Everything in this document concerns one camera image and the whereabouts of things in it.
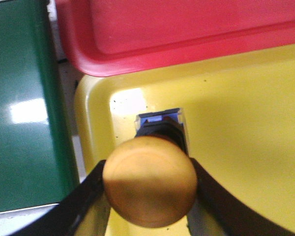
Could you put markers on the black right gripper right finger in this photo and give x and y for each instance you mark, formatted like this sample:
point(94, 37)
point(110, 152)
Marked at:
point(216, 212)

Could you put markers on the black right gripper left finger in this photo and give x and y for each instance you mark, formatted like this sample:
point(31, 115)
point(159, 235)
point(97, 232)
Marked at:
point(84, 212)

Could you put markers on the yellow mushroom push button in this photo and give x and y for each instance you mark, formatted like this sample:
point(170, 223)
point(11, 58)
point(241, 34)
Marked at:
point(150, 180)

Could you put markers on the green conveyor belt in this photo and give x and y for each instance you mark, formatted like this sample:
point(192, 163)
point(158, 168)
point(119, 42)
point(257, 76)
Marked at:
point(37, 162)

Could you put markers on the yellow plastic tray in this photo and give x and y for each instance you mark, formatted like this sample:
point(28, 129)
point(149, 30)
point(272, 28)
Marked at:
point(239, 114)

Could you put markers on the red plastic tray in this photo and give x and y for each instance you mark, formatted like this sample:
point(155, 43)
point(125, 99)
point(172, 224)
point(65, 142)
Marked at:
point(111, 37)

